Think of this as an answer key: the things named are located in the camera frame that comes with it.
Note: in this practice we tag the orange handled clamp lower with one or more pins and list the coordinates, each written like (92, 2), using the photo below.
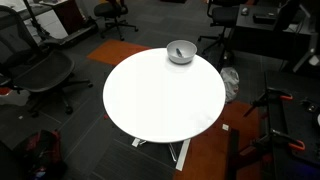
(265, 142)

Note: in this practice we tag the grey bowl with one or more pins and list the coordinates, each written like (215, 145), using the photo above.
(187, 48)

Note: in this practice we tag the black office chair far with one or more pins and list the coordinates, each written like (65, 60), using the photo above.
(111, 11)

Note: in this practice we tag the black office chair right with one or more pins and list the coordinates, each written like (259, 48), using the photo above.
(223, 13)

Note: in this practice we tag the black side table right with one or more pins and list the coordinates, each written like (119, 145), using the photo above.
(299, 118)

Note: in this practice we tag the black mesh office chair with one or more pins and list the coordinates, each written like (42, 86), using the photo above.
(25, 65)

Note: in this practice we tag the white table base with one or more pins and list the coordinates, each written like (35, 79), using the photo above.
(179, 157)

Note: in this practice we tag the red black backpack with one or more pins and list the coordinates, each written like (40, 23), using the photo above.
(40, 155)

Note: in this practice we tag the black desk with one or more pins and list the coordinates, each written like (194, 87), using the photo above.
(290, 31)

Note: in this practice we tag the orange handled clamp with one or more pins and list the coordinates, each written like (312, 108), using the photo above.
(265, 142)
(264, 98)

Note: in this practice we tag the orange handled clamp upper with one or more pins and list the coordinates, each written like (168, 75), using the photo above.
(264, 98)

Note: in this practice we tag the computer mouse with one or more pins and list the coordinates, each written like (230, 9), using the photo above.
(245, 11)

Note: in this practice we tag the crumpled white plastic bag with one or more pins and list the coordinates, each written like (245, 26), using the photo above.
(231, 81)

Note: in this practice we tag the teal marker pen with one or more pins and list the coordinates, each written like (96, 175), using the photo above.
(179, 53)

